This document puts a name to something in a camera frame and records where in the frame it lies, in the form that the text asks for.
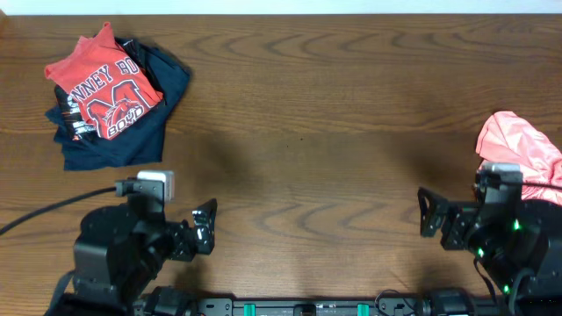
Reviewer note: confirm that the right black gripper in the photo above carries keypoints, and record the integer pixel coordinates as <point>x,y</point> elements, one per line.
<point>464,216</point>

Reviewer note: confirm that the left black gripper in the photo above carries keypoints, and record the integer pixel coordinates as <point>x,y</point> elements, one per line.
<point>182,246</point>

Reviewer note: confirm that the red-orange t-shirt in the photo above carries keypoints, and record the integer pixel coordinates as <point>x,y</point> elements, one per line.
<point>111,89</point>

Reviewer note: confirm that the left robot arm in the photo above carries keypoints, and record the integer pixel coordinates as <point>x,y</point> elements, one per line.
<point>121,249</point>

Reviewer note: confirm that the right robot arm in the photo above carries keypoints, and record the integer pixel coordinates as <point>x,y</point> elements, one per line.
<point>517,242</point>

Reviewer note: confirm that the navy folded t-shirt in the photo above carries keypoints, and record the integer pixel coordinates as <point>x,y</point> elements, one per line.
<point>141,143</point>

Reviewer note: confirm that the pink t-shirt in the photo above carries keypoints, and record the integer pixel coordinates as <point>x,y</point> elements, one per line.
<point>506,137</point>

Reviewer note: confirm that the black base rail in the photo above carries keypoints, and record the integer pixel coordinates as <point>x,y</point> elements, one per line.
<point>385,305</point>

